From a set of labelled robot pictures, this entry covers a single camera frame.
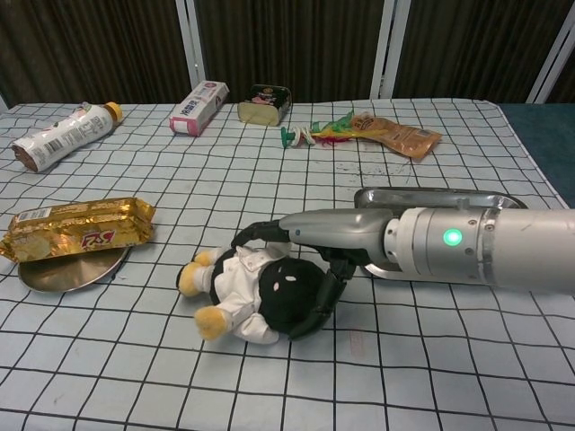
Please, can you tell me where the brown snack pouch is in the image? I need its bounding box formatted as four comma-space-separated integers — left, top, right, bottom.
350, 114, 444, 162

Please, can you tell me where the round steel plate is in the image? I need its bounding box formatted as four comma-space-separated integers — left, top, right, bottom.
17, 244, 129, 294

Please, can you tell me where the black meat tin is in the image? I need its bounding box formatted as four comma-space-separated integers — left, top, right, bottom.
236, 84, 292, 127

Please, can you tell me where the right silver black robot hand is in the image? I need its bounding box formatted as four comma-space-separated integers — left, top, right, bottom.
231, 208, 405, 341

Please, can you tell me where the brown partition panel white frame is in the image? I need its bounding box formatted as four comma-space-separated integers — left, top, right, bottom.
183, 0, 411, 103
550, 44, 575, 105
372, 0, 575, 105
0, 0, 203, 108

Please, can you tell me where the plush toy black white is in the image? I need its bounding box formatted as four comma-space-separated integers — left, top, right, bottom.
176, 244, 336, 345

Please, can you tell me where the rectangular steel tray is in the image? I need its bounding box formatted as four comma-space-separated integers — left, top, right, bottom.
353, 187, 529, 280

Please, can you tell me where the checkered white tablecloth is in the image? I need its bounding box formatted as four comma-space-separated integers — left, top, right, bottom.
0, 99, 575, 431

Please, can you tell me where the white-labelled yellow-capped drink bottle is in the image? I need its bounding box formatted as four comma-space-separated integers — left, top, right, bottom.
11, 101, 125, 173

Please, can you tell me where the gold foil snack package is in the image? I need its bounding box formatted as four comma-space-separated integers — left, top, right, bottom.
0, 196, 157, 262

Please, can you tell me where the blue padded table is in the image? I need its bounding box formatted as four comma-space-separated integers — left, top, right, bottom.
496, 102, 575, 208

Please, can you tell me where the pink white toothpaste box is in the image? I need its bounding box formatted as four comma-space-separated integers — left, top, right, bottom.
169, 80, 230, 137

